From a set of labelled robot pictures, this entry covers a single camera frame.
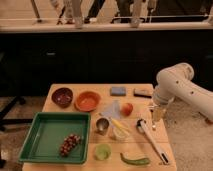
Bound dark maroon bowl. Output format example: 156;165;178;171
51;87;73;108

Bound black office chair base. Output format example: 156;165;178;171
0;96;33;131

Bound black chalkboard eraser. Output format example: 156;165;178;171
133;89;152;98

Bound blue sponge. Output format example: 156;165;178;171
110;87;126;96

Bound green plastic tray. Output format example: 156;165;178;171
19;112;91;164

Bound small metal cup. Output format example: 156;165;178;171
96;118;109;135

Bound green chili pepper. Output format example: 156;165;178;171
120;153;150;166

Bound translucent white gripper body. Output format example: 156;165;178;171
150;102;167;122

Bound white handled kitchen tool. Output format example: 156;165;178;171
136;119;170;165

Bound green lime cup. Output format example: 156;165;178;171
94;144;111;161

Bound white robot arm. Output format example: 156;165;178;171
152;63;213;122

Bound orange red bowl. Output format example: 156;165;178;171
74;91;101;112

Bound red grape bunch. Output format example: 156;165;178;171
60;134;81;157

